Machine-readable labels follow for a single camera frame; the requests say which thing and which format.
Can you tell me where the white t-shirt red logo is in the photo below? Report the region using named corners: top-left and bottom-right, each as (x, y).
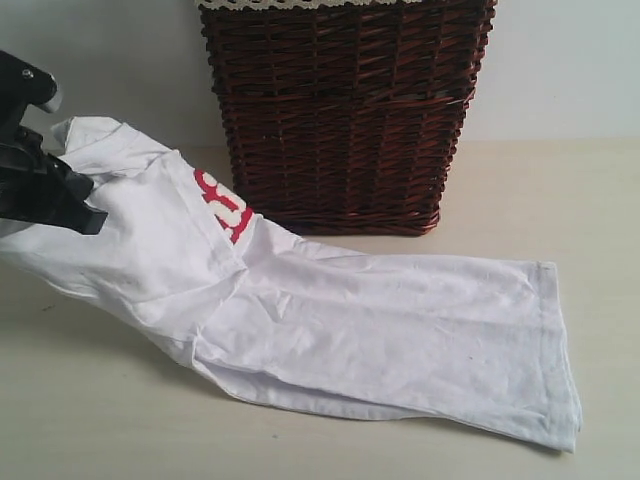
top-left (1, 117), bottom-right (582, 452)

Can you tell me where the dark brown wicker basket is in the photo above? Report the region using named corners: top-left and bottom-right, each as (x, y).
top-left (197, 0), bottom-right (496, 236)

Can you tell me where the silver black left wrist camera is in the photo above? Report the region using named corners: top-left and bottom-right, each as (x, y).
top-left (1, 50), bottom-right (63, 125)

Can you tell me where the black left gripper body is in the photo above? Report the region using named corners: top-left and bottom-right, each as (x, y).
top-left (1, 125), bottom-right (62, 223)

